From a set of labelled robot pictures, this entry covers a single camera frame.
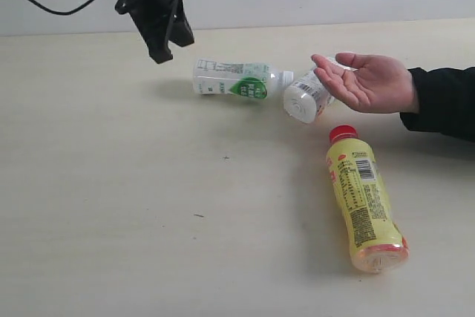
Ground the white bottle green leaf label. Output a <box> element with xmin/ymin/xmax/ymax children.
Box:
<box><xmin>192</xmin><ymin>59</ymin><xmax>294</xmax><ymax>99</ymax></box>

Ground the white-label clear tea bottle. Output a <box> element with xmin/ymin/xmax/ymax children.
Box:
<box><xmin>283</xmin><ymin>65</ymin><xmax>335</xmax><ymax>124</ymax></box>

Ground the yellow juice bottle red cap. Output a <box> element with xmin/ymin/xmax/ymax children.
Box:
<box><xmin>326</xmin><ymin>125</ymin><xmax>409</xmax><ymax>273</ymax></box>

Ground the black sleeved forearm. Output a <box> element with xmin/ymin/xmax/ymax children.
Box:
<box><xmin>400</xmin><ymin>67</ymin><xmax>474</xmax><ymax>142</ymax></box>

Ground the person's open hand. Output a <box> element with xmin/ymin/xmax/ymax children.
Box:
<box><xmin>312</xmin><ymin>52</ymin><xmax>419</xmax><ymax>114</ymax></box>

